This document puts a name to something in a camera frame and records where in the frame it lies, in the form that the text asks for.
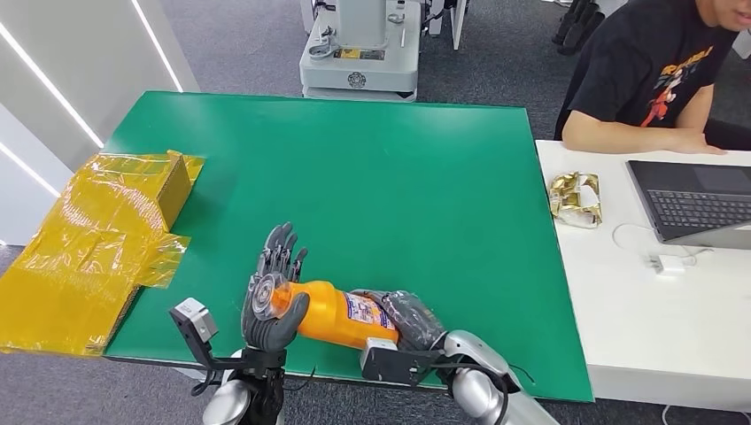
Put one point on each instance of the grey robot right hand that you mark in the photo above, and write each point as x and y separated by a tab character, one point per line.
416	319

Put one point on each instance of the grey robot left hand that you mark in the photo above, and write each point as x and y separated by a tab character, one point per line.
267	331

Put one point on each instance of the person's right hand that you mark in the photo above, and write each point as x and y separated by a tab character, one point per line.
695	142

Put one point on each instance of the orange plastic bottle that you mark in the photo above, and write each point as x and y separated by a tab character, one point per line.
334	311

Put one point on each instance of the person's right forearm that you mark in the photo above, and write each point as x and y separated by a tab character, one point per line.
610	138

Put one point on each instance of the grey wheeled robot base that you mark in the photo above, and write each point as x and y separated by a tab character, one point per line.
361	64

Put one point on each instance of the dark grey laptop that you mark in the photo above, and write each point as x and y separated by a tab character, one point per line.
692	205

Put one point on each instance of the person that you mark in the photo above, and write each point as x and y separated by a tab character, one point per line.
639	64

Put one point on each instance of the white power adapter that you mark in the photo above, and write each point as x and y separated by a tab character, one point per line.
669	265

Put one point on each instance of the crumpled gold foil wrapper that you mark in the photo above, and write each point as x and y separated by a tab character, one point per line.
575	199

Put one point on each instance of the green table mat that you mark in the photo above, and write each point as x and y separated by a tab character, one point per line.
381	176

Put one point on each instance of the black chair base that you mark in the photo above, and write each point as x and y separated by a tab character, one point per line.
578	26

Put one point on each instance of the white table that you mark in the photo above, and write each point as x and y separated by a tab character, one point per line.
645	328

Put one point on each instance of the yellow taped cardboard box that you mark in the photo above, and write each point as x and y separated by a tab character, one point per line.
88	234

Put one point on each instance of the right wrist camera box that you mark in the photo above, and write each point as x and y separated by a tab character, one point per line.
390	363

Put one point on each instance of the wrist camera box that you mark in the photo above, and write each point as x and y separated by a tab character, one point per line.
390	363
196	319

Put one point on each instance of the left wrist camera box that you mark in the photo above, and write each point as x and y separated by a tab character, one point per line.
196	319

